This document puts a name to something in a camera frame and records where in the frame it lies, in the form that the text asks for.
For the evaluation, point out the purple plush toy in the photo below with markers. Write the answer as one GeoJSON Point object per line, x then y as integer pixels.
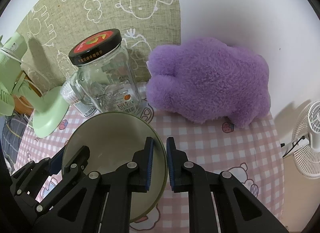
{"type": "Point", "coordinates": [205, 79]}

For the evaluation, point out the cotton swab container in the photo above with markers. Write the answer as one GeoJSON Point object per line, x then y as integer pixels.
{"type": "Point", "coordinates": [75, 96]}

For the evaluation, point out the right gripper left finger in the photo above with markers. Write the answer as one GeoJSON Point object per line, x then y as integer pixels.
{"type": "Point", "coordinates": [110, 195]}

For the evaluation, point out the pink checkered tablecloth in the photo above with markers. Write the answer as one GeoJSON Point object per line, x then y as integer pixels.
{"type": "Point", "coordinates": [251, 154]}

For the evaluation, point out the blue plaid bedding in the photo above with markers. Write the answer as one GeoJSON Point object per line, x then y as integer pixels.
{"type": "Point", "coordinates": [11, 137]}

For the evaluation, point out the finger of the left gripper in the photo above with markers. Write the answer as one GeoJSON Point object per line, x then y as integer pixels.
{"type": "Point", "coordinates": [79, 160]}
{"type": "Point", "coordinates": [55, 163]}

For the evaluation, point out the small blue floral bowl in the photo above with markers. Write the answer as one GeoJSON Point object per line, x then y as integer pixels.
{"type": "Point", "coordinates": [113, 138]}

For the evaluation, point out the glass jar black lid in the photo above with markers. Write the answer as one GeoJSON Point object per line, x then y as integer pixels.
{"type": "Point", "coordinates": [104, 72]}

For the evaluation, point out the green desk fan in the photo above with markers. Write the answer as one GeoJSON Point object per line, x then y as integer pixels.
{"type": "Point", "coordinates": [49, 109]}

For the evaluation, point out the wooden bed frame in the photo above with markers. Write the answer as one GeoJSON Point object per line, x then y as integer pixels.
{"type": "Point", "coordinates": [22, 105]}

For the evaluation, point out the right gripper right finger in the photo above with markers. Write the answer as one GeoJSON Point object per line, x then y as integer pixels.
{"type": "Point", "coordinates": [217, 202]}

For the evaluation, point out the white standing fan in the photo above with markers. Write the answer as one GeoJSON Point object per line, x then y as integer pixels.
{"type": "Point", "coordinates": [304, 145]}

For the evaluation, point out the green patterned wall cloth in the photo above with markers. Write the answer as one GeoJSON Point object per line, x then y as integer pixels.
{"type": "Point", "coordinates": [53, 27]}

